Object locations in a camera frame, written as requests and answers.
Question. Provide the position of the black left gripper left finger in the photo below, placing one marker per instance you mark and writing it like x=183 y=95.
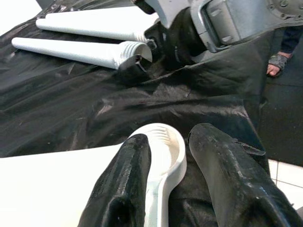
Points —
x=118 y=184

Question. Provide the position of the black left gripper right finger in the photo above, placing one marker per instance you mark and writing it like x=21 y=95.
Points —
x=225 y=177

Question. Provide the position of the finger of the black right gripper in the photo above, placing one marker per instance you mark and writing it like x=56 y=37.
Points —
x=132 y=72
x=151 y=43

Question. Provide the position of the white plastic table top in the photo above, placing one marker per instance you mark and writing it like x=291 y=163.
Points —
x=35 y=189

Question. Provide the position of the black plastic sheet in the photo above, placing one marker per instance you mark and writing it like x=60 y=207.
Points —
x=94 y=106

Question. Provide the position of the person's foot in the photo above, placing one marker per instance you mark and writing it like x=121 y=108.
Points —
x=277 y=63

